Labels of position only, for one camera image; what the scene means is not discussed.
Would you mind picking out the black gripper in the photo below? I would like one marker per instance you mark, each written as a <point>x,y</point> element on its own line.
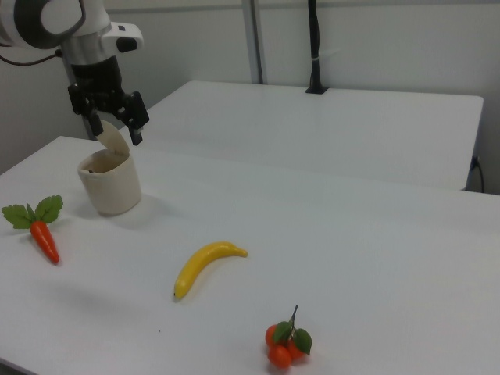
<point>97,80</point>

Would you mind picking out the beige garbage bin with lid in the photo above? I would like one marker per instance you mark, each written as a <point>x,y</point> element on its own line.
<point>113,187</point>

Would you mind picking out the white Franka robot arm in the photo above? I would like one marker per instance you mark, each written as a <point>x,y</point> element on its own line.
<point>97,23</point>

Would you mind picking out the orange toy carrot green leaves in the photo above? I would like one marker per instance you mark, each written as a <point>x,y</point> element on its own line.
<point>45,238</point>

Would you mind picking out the yellow toy banana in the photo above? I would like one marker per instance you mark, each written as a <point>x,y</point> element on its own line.
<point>203,259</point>

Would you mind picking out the toy tangerine bunch with leaves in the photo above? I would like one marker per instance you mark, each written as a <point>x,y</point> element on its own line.
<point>279,353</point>

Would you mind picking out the grey metal partition post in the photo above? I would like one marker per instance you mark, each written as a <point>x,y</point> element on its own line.
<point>254,39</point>
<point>80,125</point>

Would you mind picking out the black camera pole with base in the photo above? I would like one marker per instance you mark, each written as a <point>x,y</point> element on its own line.
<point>315,47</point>

